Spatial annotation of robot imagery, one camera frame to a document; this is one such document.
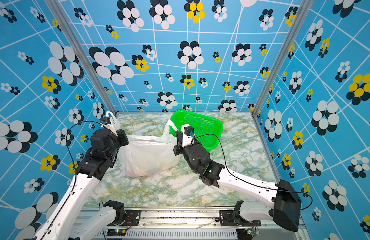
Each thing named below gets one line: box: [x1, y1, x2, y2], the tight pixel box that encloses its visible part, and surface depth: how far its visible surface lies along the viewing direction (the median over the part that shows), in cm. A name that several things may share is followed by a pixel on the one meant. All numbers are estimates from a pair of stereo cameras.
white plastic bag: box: [106, 111, 180, 177], surface depth 76 cm
